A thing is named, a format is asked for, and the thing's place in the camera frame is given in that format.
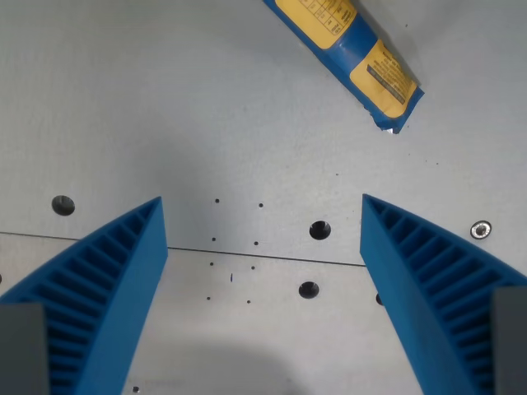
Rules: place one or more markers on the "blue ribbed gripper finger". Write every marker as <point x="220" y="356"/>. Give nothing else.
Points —
<point x="411" y="280"/>
<point x="123" y="288"/>

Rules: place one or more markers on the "blue and yellow snack bag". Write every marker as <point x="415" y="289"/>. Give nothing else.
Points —
<point x="362" y="57"/>

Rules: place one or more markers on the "silver table screw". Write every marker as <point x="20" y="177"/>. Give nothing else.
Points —
<point x="481" y="229"/>

